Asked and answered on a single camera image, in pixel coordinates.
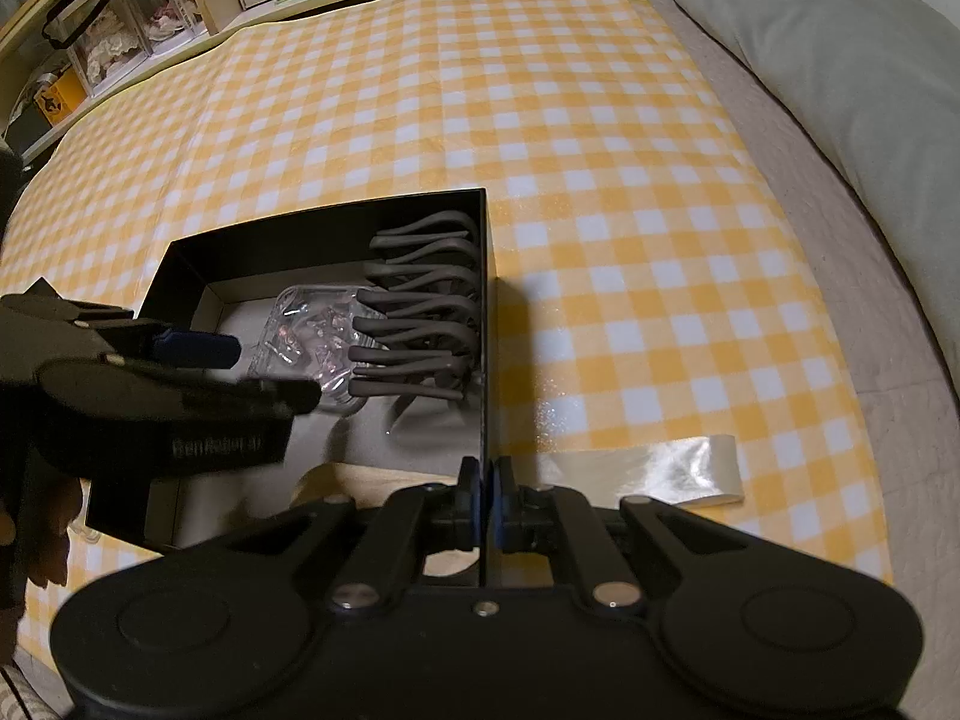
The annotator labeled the clear plastic bag of parts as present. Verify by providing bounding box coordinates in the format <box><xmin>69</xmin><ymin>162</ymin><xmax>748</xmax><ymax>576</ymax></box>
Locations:
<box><xmin>249</xmin><ymin>284</ymin><xmax>382</xmax><ymax>416</ymax></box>

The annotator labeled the black cardboard box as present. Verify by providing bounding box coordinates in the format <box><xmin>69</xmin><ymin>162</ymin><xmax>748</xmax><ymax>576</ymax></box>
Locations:
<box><xmin>86</xmin><ymin>188</ymin><xmax>493</xmax><ymax>553</ymax></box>

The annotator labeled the person's left hand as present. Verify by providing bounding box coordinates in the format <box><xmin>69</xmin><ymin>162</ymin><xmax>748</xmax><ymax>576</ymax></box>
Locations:
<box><xmin>2</xmin><ymin>475</ymin><xmax>83</xmax><ymax>665</ymax></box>

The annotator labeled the clear plastic strip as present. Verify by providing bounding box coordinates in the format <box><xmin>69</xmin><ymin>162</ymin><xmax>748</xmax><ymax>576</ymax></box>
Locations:
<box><xmin>517</xmin><ymin>436</ymin><xmax>743</xmax><ymax>509</ymax></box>

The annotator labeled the yellow white checkered cloth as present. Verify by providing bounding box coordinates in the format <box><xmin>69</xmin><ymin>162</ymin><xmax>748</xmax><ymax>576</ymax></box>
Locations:
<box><xmin>0</xmin><ymin>0</ymin><xmax>898</xmax><ymax>665</ymax></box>

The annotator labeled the yellow box on shelf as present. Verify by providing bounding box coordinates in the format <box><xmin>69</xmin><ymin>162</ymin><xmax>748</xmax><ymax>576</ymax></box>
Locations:
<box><xmin>34</xmin><ymin>65</ymin><xmax>86</xmax><ymax>125</ymax></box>

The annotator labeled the clear doll display case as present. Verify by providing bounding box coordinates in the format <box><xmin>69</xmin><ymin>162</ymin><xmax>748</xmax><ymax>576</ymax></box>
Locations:
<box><xmin>44</xmin><ymin>0</ymin><xmax>205</xmax><ymax>96</ymax></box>

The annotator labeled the grey pillow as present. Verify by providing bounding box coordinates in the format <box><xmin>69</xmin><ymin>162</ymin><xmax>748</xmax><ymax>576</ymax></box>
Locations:
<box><xmin>675</xmin><ymin>0</ymin><xmax>958</xmax><ymax>369</ymax></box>

